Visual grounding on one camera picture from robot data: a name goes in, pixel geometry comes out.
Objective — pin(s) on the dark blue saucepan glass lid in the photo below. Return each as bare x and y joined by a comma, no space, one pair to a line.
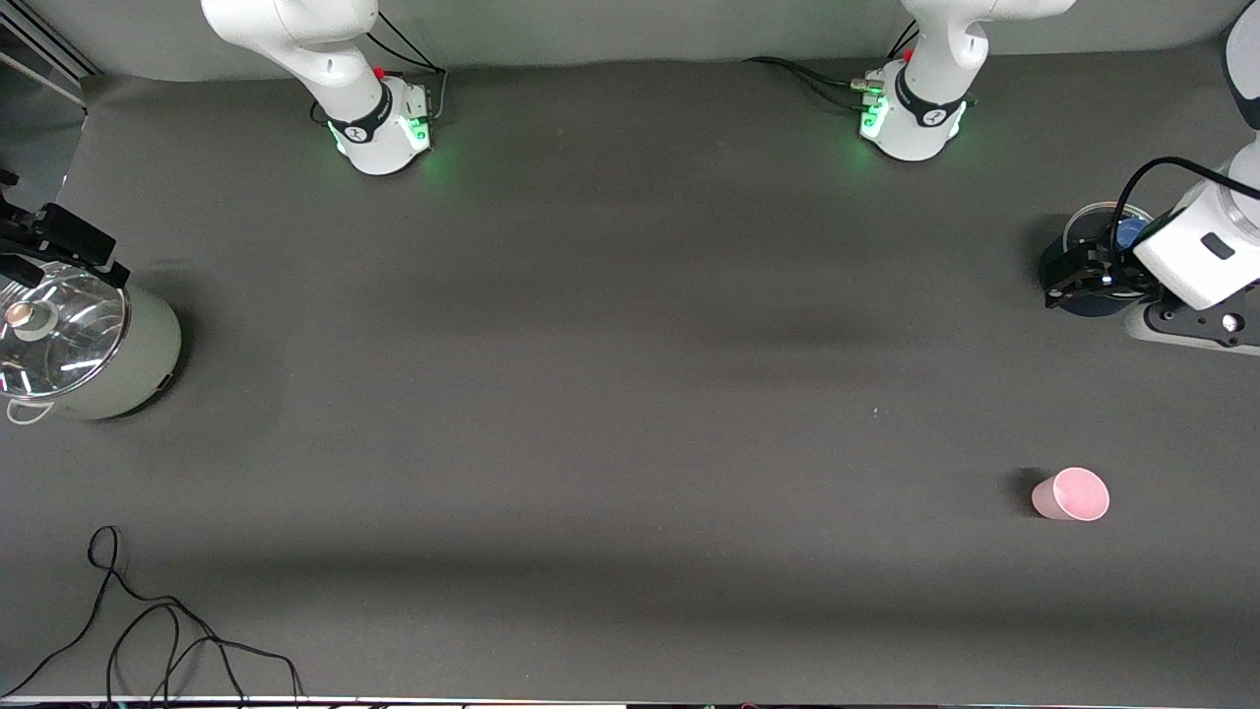
1093,305

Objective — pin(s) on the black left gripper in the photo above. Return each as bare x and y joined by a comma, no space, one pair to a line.
1086,268

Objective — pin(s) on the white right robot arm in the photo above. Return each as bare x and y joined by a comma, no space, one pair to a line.
325,49

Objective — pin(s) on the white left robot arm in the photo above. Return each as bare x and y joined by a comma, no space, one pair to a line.
935,59

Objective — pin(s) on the metal frame rail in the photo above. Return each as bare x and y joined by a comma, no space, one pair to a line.
39,54

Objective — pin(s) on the pink plastic cup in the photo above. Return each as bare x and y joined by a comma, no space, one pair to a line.
1078,495

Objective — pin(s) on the sage green cooking pot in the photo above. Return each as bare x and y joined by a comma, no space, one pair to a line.
138,354

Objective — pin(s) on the glass lid with blue knob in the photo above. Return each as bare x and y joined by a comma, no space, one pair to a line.
1093,219

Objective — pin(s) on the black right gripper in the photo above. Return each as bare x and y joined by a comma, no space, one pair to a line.
61,236

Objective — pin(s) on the glass lid with beige knob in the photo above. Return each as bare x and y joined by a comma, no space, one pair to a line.
59,335

